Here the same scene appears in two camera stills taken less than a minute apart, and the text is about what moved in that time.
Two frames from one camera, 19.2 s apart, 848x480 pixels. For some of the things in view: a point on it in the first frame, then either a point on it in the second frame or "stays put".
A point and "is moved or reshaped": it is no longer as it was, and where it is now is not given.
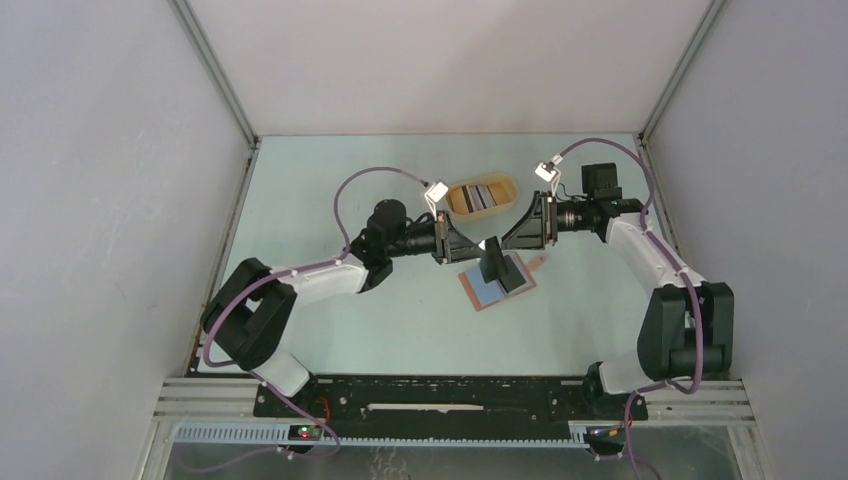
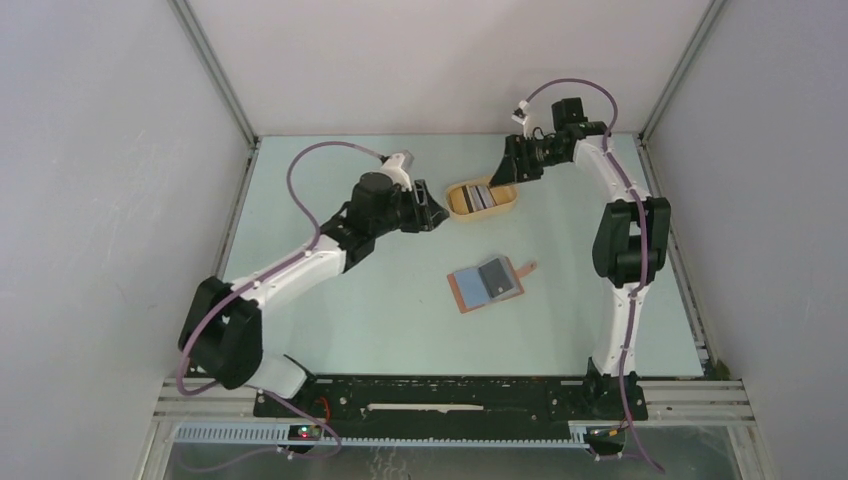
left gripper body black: x=431 y=237 to x=402 y=214
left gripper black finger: x=460 y=247 to x=431 y=216
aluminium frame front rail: x=227 y=400 stays put
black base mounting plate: x=449 y=404 stays put
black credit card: x=492 y=263 is moved or reshaped
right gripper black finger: x=530 y=233 to x=506 y=172
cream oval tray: x=480 y=196 stays put
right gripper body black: x=564 y=216 to x=535 y=154
